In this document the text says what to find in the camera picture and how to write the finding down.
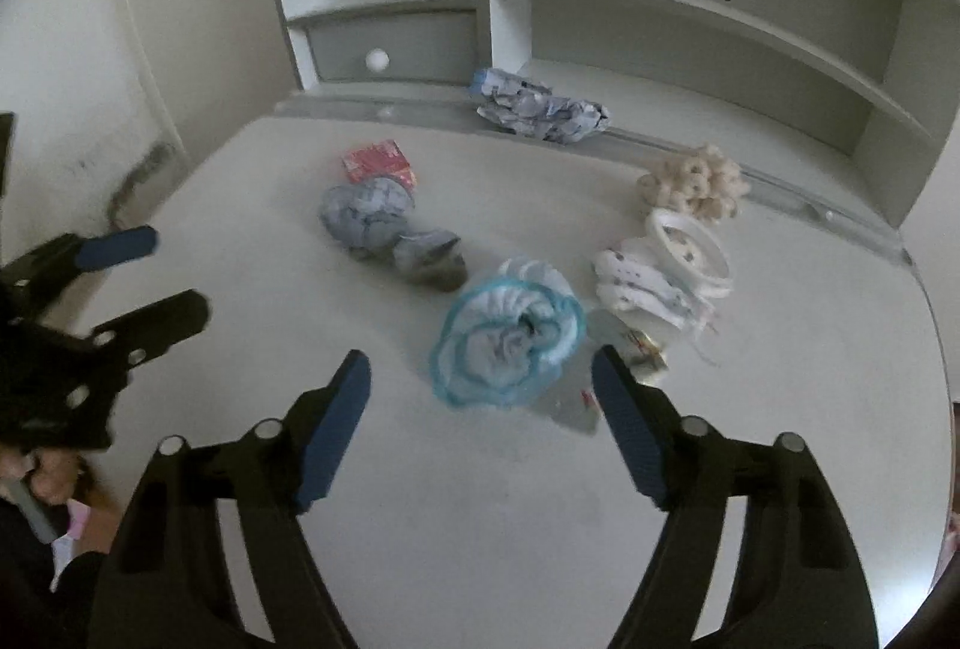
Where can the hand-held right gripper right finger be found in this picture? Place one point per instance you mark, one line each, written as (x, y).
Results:
(630, 428)

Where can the white door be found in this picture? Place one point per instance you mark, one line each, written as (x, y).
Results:
(187, 18)

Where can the grey desk shelf unit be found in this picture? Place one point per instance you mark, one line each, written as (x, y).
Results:
(675, 18)

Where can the crumpled grey tissue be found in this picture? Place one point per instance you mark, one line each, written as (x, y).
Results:
(427, 255)

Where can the crumpled blue-white printed wrapper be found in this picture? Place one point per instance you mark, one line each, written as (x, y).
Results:
(540, 109)

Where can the small white-yellow wrapper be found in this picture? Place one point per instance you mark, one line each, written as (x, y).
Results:
(646, 350)

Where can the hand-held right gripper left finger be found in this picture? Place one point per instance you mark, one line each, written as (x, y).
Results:
(334, 431)

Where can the grey drawer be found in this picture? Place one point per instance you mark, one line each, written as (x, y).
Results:
(405, 41)

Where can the person's left hand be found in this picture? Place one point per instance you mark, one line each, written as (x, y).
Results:
(52, 476)

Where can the red packet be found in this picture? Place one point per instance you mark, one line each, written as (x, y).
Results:
(379, 163)

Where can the white printed cloth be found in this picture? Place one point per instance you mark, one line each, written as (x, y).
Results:
(637, 289)

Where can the crumpled grey foil wrapper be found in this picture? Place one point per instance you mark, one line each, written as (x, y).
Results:
(366, 215)

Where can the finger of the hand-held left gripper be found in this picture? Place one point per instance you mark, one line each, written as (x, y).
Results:
(157, 319)
(116, 247)

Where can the white drawer knob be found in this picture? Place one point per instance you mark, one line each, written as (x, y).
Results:
(376, 60)

